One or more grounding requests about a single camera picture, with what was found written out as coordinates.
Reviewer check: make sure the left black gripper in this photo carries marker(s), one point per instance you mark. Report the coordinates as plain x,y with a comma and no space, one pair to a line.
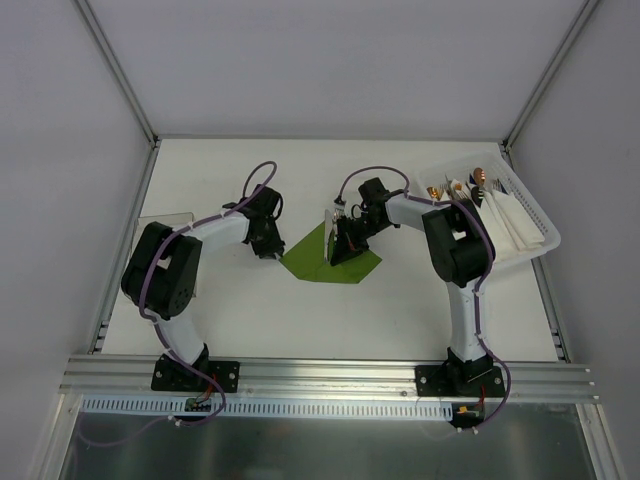
266,244

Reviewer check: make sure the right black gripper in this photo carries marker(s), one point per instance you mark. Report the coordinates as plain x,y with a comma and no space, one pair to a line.
347,238

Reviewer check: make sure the silver table knife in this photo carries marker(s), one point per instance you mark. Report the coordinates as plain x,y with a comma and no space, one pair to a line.
328,233

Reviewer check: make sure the clear smoked plastic box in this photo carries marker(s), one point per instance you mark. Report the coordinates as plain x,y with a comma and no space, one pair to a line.
173,280

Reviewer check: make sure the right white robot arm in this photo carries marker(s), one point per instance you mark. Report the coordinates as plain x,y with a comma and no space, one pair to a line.
460,251

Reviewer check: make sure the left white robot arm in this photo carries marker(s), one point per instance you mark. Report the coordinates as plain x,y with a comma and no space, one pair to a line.
175,327

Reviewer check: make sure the white rolled napkin bundle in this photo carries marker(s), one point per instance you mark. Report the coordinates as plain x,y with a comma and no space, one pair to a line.
515,221

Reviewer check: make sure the copper fork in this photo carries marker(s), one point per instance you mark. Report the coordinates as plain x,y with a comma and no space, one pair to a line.
463,193

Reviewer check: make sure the white plastic basket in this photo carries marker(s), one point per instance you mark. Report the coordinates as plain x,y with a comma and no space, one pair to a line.
502,178

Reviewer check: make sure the copper spoon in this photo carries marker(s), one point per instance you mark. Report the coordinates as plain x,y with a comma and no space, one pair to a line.
479,176

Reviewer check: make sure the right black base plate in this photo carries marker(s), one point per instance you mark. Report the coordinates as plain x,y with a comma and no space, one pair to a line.
445,380

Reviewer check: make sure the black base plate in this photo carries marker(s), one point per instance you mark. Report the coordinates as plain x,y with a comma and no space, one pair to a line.
445,380
170,376

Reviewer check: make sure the left frame post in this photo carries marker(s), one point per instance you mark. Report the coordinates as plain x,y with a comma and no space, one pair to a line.
107,52

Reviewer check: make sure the frame post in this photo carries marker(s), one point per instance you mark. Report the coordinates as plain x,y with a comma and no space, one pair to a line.
107,52
560,54

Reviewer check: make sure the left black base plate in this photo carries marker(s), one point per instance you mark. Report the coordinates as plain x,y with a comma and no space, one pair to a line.
170,376

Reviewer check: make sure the aluminium rail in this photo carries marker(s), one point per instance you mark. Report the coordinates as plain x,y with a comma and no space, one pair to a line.
531,382

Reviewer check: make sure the white slotted cable duct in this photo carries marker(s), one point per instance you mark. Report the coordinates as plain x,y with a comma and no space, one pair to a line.
270,408

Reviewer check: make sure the right frame post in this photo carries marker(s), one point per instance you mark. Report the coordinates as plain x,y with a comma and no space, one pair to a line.
560,54

